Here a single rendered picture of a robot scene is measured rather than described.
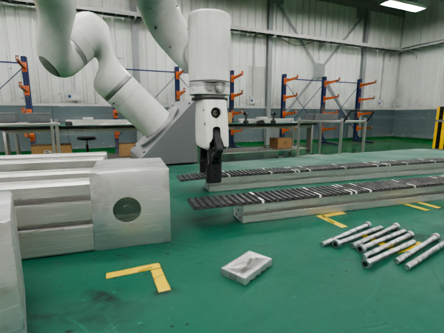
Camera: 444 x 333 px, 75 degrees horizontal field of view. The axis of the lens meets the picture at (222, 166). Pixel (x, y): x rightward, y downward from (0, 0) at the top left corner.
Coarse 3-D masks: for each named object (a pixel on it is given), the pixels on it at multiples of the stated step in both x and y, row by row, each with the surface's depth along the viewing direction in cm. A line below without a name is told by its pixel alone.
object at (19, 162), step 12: (0, 156) 53; (12, 156) 53; (24, 156) 53; (36, 156) 54; (48, 156) 54; (60, 156) 55; (72, 156) 56; (84, 156) 56; (96, 156) 57; (0, 168) 46; (12, 168) 47; (24, 168) 47; (36, 168) 48; (48, 168) 48; (60, 168) 49
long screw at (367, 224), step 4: (364, 224) 41; (368, 224) 41; (356, 228) 39; (360, 228) 40; (364, 228) 40; (368, 228) 41; (348, 232) 38; (352, 232) 38; (356, 232) 39; (336, 236) 37; (340, 236) 37; (344, 236) 37; (324, 240) 36; (328, 240) 36; (332, 240) 36; (320, 244) 35; (324, 244) 35; (328, 244) 36
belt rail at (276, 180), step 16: (240, 176) 62; (256, 176) 64; (272, 176) 65; (288, 176) 66; (304, 176) 68; (320, 176) 70; (336, 176) 70; (352, 176) 72; (368, 176) 73; (384, 176) 75
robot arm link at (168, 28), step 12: (144, 0) 50; (156, 0) 51; (168, 0) 54; (144, 12) 53; (156, 12) 54; (168, 12) 57; (180, 12) 61; (156, 24) 57; (168, 24) 59; (180, 24) 61; (156, 36) 60; (168, 36) 61; (180, 36) 62; (168, 48) 62; (180, 48) 62; (180, 60) 63
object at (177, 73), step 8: (168, 72) 752; (176, 72) 755; (184, 72) 769; (232, 72) 817; (176, 80) 759; (232, 80) 820; (176, 88) 763; (184, 88) 711; (232, 88) 825; (176, 96) 765; (232, 96) 825; (232, 104) 833; (232, 112) 836; (240, 112) 783; (232, 120) 841; (232, 136) 849; (232, 144) 852
